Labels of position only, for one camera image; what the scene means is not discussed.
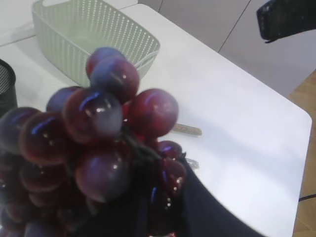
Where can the silver glitter pen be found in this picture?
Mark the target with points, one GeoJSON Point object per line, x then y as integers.
{"type": "Point", "coordinates": [194, 165]}

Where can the black mesh pen holder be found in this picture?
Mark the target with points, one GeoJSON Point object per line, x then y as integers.
{"type": "Point", "coordinates": [8, 98]}

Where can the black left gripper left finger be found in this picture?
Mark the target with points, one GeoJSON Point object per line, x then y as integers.
{"type": "Point", "coordinates": [201, 214]}

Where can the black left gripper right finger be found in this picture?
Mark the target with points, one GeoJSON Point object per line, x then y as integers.
{"type": "Point", "coordinates": [278, 19]}

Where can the gold glitter pen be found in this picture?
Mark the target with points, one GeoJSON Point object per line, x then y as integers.
{"type": "Point", "coordinates": [187, 129]}

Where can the green plastic woven basket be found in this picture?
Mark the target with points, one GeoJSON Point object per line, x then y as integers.
{"type": "Point", "coordinates": [70, 31]}

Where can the purple artificial grape bunch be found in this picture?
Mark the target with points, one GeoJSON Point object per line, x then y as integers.
{"type": "Point", "coordinates": [90, 165]}

